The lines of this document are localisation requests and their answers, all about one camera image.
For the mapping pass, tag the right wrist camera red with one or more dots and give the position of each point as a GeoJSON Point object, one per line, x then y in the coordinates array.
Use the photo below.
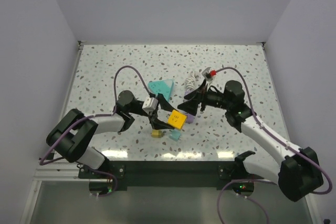
{"type": "Point", "coordinates": [209, 74]}

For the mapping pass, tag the teal small plug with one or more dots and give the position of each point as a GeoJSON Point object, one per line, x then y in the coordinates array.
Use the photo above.
{"type": "Point", "coordinates": [175, 135]}

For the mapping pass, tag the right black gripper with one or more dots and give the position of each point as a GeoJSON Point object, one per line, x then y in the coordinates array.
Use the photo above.
{"type": "Point", "coordinates": [191, 105]}

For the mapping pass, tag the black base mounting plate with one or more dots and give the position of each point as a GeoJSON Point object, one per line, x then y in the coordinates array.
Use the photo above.
{"type": "Point", "coordinates": [176, 173]}

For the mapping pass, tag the yellow cube socket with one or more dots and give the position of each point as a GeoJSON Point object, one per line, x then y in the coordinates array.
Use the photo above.
{"type": "Point", "coordinates": [177, 119]}

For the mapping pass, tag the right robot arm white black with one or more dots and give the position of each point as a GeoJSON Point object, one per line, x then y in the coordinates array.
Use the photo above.
{"type": "Point", "coordinates": [295, 170]}

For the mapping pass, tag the yellow small plug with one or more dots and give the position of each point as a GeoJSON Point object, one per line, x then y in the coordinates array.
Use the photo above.
{"type": "Point", "coordinates": [157, 133]}

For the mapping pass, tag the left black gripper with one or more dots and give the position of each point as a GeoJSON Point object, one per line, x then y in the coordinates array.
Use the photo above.
{"type": "Point", "coordinates": [157, 124]}

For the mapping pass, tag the teal triangular socket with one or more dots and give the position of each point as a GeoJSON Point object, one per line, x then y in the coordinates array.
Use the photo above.
{"type": "Point", "coordinates": [164, 87]}

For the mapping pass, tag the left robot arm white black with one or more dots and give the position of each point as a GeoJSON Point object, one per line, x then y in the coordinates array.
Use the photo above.
{"type": "Point", "coordinates": [72, 135]}

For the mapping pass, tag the purple power strip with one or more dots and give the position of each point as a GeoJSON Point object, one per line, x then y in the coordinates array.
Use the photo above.
{"type": "Point", "coordinates": [189, 117]}

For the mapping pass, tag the aluminium frame rail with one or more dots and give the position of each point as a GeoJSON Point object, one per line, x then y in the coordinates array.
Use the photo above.
{"type": "Point", "coordinates": [56, 172]}

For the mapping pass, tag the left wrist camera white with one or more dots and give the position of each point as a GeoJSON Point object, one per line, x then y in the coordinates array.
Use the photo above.
{"type": "Point", "coordinates": [149, 104]}

